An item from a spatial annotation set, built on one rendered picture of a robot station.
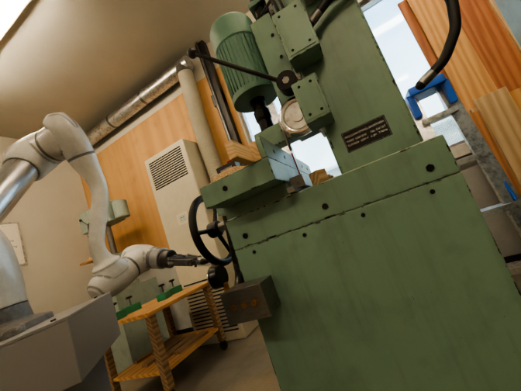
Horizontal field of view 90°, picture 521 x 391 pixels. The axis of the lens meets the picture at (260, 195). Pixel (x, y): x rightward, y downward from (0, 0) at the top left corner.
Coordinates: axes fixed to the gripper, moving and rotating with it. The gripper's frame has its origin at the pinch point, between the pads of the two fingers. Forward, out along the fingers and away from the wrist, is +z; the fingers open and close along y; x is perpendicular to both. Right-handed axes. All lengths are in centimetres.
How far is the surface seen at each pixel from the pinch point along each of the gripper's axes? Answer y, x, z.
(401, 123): -9, -43, 68
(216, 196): -27.6, -24.7, 22.2
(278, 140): -2, -44, 31
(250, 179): -28, -29, 32
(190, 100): 117, -120, -94
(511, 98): 94, -76, 133
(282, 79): -15, -58, 37
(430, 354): -20, 10, 71
